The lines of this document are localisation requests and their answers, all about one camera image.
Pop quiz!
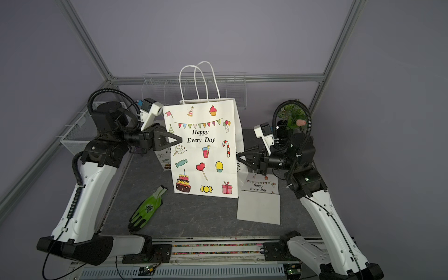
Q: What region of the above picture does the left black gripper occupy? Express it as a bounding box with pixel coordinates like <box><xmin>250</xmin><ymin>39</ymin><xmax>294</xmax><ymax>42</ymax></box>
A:
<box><xmin>118</xmin><ymin>123</ymin><xmax>184</xmax><ymax>156</ymax></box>

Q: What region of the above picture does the white party paper bag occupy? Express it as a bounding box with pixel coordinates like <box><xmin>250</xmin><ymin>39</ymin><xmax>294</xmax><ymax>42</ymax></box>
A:
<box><xmin>237</xmin><ymin>173</ymin><xmax>281</xmax><ymax>225</ymax></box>

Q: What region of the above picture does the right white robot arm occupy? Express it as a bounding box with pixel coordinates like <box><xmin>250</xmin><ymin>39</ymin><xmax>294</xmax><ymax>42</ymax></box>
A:
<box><xmin>237</xmin><ymin>128</ymin><xmax>384</xmax><ymax>280</ymax></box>

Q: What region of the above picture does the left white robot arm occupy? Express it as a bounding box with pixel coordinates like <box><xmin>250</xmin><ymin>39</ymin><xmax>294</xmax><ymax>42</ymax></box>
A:
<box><xmin>37</xmin><ymin>99</ymin><xmax>182</xmax><ymax>266</ymax></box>

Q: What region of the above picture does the artificial plant in black vase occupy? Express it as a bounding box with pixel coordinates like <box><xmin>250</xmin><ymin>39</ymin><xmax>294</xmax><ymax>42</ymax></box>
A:
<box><xmin>273</xmin><ymin>99</ymin><xmax>312</xmax><ymax>138</ymax></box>

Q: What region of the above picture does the green work glove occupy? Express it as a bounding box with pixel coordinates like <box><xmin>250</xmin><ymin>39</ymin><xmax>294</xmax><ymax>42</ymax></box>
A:
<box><xmin>128</xmin><ymin>185</ymin><xmax>168</xmax><ymax>233</ymax></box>

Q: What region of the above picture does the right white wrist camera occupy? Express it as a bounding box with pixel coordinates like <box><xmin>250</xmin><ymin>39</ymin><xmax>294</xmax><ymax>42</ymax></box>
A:
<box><xmin>254</xmin><ymin>122</ymin><xmax>274</xmax><ymax>156</ymax></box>

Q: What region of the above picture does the white wire wall shelf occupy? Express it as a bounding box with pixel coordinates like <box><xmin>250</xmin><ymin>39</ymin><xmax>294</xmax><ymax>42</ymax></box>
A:
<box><xmin>142</xmin><ymin>70</ymin><xmax>247</xmax><ymax>109</ymax></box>

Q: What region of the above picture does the right black corrugated cable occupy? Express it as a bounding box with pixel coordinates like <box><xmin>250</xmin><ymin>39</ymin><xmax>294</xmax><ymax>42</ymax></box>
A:
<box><xmin>271</xmin><ymin>99</ymin><xmax>313</xmax><ymax>176</ymax></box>

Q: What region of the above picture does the black corrugated cable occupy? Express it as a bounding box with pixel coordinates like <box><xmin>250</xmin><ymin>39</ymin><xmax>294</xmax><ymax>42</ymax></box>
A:
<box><xmin>86</xmin><ymin>88</ymin><xmax>142</xmax><ymax>134</ymax></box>
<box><xmin>271</xmin><ymin>99</ymin><xmax>313</xmax><ymax>176</ymax></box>

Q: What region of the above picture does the left black corrugated cable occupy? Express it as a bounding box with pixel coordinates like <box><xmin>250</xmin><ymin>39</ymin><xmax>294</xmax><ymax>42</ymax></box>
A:
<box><xmin>86</xmin><ymin>88</ymin><xmax>142</xmax><ymax>134</ymax></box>

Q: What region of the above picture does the white wire basket on left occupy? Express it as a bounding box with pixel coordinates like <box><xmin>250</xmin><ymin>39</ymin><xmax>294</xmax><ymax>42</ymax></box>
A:
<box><xmin>55</xmin><ymin>101</ymin><xmax>133</xmax><ymax>158</ymax></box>

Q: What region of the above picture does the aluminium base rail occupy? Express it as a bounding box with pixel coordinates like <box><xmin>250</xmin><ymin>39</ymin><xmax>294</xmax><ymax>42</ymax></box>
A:
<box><xmin>67</xmin><ymin>236</ymin><xmax>331</xmax><ymax>280</ymax></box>

